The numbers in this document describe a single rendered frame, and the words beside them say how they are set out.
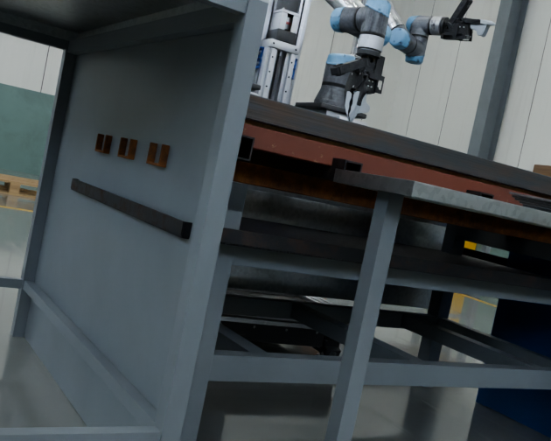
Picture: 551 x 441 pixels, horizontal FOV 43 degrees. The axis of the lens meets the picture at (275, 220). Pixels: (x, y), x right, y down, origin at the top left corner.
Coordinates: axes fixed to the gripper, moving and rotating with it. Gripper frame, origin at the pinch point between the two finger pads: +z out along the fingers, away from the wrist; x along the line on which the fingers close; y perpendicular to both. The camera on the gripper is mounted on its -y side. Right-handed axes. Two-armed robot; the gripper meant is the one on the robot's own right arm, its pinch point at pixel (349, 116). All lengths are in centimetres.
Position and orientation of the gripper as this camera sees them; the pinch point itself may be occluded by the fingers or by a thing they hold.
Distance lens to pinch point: 212.5
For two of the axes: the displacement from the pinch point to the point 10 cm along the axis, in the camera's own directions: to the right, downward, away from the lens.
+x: -5.1, -1.5, 8.5
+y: 8.4, 1.4, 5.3
